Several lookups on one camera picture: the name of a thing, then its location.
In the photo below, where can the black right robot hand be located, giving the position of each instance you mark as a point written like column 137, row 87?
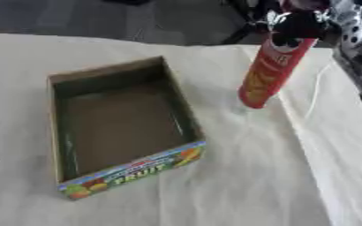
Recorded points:
column 303, row 26

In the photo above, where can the red cylindrical can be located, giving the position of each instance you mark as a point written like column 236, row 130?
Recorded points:
column 266, row 76

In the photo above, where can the open cardboard box printed front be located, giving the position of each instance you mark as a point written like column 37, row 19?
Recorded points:
column 122, row 126

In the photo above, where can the black tripod leg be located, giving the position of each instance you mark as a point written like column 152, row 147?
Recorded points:
column 240, row 29

